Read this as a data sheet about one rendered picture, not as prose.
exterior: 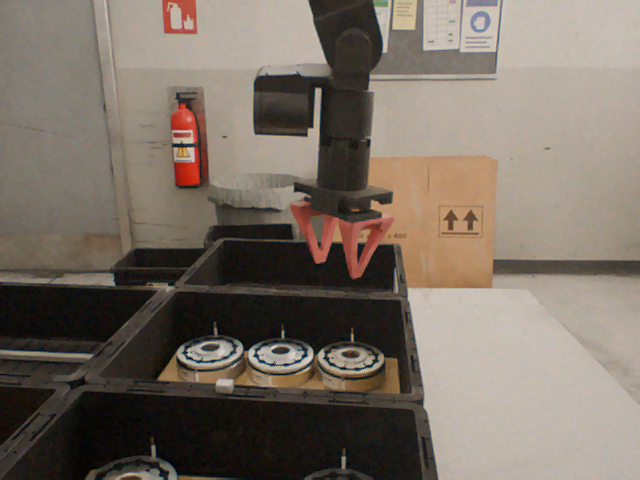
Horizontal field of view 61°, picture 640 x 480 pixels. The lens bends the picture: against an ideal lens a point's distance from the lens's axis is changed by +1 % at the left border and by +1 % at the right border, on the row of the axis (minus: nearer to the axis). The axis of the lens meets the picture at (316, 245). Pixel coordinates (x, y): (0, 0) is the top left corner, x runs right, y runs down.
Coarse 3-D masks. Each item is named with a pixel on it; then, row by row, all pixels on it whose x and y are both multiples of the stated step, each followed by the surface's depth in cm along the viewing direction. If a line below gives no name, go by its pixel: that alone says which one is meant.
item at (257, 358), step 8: (256, 344) 86; (264, 344) 87; (296, 344) 87; (304, 344) 87; (256, 352) 85; (264, 352) 84; (304, 352) 85; (312, 352) 84; (256, 360) 82; (264, 360) 82; (272, 360) 82; (280, 360) 82; (288, 360) 82; (296, 360) 82; (304, 360) 82; (256, 368) 81; (264, 368) 80; (272, 368) 80; (280, 368) 79; (288, 368) 80; (296, 368) 80
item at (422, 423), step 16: (64, 400) 60; (192, 400) 61; (208, 400) 60; (224, 400) 60; (240, 400) 60; (256, 400) 60; (272, 400) 60; (288, 400) 60; (304, 400) 60; (320, 400) 60; (336, 400) 60; (352, 400) 60; (368, 400) 60; (384, 400) 60; (48, 416) 57; (416, 416) 57; (32, 432) 55; (48, 432) 55; (416, 432) 55; (16, 448) 52; (32, 448) 53; (432, 448) 52; (0, 464) 50; (16, 464) 50; (432, 464) 50
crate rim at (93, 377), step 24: (192, 288) 91; (408, 312) 82; (408, 336) 74; (408, 360) 68; (96, 384) 63; (120, 384) 63; (144, 384) 63; (168, 384) 63; (192, 384) 63; (240, 384) 63
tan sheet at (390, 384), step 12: (384, 360) 88; (396, 360) 88; (168, 372) 85; (240, 372) 84; (384, 372) 84; (396, 372) 85; (252, 384) 81; (312, 384) 81; (384, 384) 81; (396, 384) 81
